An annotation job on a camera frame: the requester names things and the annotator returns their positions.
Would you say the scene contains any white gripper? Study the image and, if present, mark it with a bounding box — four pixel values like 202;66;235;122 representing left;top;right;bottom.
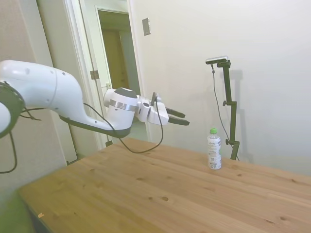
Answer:
136;95;190;126

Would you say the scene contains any water bottle with green cap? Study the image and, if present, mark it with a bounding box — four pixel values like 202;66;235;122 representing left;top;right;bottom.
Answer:
207;128;223;170

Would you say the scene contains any wooden hallway door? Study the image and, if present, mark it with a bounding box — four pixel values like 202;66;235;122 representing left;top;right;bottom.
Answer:
102;30;133;92

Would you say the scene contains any white open door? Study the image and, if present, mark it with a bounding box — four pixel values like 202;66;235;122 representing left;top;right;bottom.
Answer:
81;0;120;148

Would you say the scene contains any white door with knob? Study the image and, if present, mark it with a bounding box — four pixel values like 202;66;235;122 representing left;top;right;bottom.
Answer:
36;0;86;166

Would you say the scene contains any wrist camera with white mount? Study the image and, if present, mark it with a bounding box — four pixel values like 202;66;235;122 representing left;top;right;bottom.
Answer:
150;91;163;108

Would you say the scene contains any black camera stand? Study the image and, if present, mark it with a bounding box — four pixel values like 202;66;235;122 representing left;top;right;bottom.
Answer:
217;61;241;161

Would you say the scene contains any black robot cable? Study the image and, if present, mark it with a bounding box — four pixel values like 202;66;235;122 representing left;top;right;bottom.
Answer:
0;100;164;174

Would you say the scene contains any grey camera on stand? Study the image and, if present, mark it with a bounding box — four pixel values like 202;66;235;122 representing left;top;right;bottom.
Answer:
205;55;229;65

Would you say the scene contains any grey wall switch plate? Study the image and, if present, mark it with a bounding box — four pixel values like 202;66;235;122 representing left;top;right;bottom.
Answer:
142;17;152;36

